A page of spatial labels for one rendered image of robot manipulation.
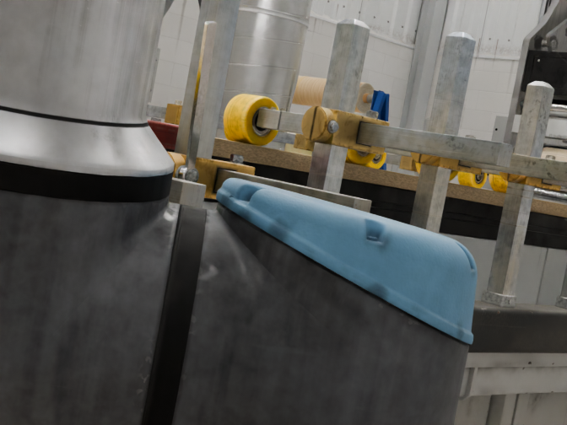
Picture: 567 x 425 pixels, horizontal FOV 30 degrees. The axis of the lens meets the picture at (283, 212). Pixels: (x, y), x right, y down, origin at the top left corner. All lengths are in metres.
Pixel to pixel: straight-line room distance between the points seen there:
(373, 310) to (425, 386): 0.05
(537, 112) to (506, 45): 10.29
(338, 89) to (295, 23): 4.05
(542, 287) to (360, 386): 1.93
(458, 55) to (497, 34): 10.56
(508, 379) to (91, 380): 1.58
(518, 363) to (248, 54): 3.66
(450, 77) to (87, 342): 1.27
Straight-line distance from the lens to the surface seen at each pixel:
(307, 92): 9.03
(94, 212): 0.51
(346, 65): 1.52
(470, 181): 3.24
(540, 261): 2.41
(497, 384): 2.02
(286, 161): 1.74
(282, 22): 5.51
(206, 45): 1.26
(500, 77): 12.12
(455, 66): 1.72
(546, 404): 2.64
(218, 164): 1.37
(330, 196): 1.22
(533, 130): 1.91
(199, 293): 0.52
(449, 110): 1.71
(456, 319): 0.55
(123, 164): 0.51
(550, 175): 1.64
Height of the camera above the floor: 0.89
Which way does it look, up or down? 3 degrees down
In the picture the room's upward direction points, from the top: 11 degrees clockwise
